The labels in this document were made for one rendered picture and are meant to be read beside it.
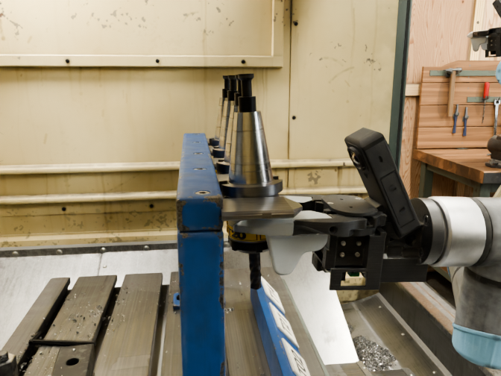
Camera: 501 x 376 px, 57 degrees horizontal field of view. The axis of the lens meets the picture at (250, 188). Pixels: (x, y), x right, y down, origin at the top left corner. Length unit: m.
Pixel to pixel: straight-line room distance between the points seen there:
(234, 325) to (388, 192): 0.46
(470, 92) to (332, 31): 2.03
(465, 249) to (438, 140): 2.68
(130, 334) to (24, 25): 0.81
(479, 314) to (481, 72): 2.76
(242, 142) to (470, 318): 0.33
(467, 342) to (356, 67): 0.89
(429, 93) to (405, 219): 2.65
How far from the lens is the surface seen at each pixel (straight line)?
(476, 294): 0.58
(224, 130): 0.66
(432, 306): 1.20
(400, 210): 0.48
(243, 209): 0.39
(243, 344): 0.80
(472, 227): 0.52
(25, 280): 1.35
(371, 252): 0.48
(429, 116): 3.13
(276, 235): 0.43
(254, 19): 1.27
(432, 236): 0.50
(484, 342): 0.60
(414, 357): 1.25
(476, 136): 3.31
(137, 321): 0.89
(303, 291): 1.25
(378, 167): 0.46
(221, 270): 0.41
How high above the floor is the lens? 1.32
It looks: 13 degrees down
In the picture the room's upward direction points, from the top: straight up
